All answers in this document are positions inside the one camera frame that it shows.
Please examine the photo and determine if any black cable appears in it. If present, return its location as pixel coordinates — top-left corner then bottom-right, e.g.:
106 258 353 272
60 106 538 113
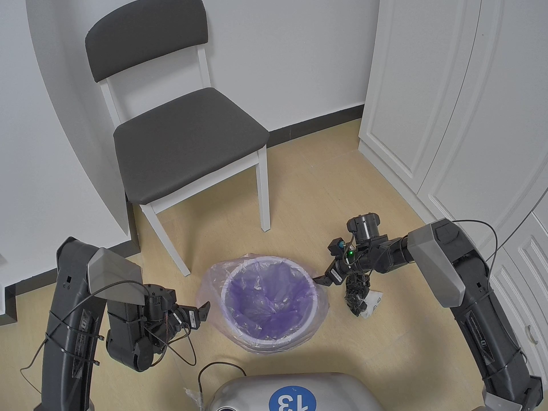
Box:
146 324 199 366
197 361 247 401
453 186 548 282
20 337 50 395

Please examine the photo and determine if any black plastic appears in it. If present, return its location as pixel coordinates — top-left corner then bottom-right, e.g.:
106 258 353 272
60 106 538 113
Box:
344 271 374 317

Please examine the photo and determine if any white trash bin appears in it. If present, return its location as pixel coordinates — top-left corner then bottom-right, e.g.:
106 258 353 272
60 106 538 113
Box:
219 254 321 351

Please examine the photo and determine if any white wardrobe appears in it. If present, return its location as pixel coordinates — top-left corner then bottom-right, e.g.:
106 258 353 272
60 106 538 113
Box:
357 0 548 358

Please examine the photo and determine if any white paper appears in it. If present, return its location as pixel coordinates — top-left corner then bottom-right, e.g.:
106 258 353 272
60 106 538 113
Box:
360 290 384 318

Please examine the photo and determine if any purple plastic bag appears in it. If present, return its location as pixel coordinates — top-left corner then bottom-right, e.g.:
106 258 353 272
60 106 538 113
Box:
196 252 330 352

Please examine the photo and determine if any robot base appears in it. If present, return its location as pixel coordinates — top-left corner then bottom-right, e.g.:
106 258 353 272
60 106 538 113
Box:
205 372 386 411

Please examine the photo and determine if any grey white chair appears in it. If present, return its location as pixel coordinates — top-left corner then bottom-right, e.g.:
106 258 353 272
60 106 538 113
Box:
85 0 271 277

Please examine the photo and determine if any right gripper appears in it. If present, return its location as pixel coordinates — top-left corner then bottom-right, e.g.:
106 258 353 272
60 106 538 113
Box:
312 258 357 289

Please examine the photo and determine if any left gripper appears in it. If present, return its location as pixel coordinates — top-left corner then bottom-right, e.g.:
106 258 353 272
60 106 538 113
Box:
170 300 211 332

